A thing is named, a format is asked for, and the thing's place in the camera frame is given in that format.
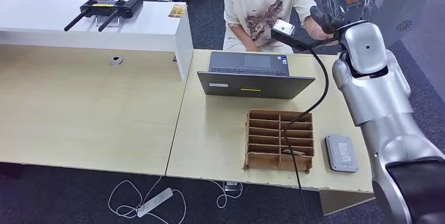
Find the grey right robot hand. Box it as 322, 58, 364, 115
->
309, 0, 374, 36

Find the white adapter cable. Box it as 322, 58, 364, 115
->
211, 180, 244, 209

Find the wooden slotted card organizer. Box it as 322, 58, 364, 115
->
242, 109, 316, 175

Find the white power strip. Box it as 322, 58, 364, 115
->
136, 187, 174, 219

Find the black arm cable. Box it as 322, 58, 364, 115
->
283, 48, 330, 224

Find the person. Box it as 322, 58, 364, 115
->
222, 0, 340, 55

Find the grey kiosk panel stand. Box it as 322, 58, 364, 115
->
368, 0, 436, 48

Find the black remote controller with antennas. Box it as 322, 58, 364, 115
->
63, 0, 144, 33

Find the grey card reader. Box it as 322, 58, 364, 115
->
324, 134, 360, 174

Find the person's left hand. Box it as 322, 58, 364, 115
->
315, 27, 340, 47

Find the white power strip cable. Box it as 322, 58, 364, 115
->
107, 176, 187, 224

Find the white counter shelf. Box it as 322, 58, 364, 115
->
0, 0, 194, 83

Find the grey laptop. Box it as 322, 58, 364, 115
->
196, 51, 316, 100

